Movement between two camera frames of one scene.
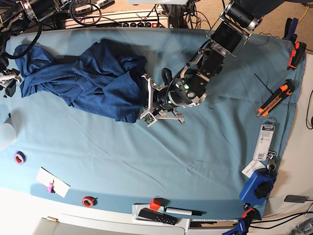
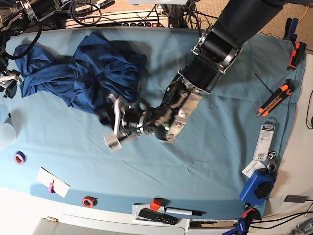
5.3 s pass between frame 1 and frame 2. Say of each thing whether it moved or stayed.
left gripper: stayed
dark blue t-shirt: moved
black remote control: stayed
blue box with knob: stayed
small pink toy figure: stayed
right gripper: moved
